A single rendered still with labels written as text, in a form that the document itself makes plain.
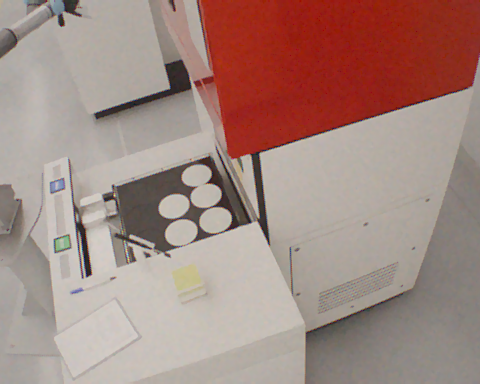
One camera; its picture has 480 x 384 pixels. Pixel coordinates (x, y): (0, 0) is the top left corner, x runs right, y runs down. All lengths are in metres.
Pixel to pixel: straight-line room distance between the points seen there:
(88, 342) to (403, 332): 1.48
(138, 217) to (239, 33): 0.78
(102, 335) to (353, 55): 0.92
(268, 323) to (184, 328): 0.21
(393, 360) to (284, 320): 1.09
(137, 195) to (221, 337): 0.63
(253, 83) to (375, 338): 1.49
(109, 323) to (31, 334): 1.34
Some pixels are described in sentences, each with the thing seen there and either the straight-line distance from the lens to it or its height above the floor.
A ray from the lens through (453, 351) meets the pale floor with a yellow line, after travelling 2.29.
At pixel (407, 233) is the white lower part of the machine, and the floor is 0.59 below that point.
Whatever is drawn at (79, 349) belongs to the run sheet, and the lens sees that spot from 1.27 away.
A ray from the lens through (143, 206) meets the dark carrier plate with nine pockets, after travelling 1.56.
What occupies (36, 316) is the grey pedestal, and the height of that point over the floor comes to 0.01.
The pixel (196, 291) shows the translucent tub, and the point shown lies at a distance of 1.20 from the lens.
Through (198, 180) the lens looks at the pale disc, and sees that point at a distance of 1.58.
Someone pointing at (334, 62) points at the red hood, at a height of 1.43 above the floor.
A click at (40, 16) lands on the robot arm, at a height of 1.25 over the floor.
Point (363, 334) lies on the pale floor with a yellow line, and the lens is 2.24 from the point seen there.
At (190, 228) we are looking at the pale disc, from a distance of 1.45.
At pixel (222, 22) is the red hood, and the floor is 1.59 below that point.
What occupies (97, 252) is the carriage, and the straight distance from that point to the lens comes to 1.52.
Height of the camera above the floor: 2.03
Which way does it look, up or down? 48 degrees down
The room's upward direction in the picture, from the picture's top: 11 degrees counter-clockwise
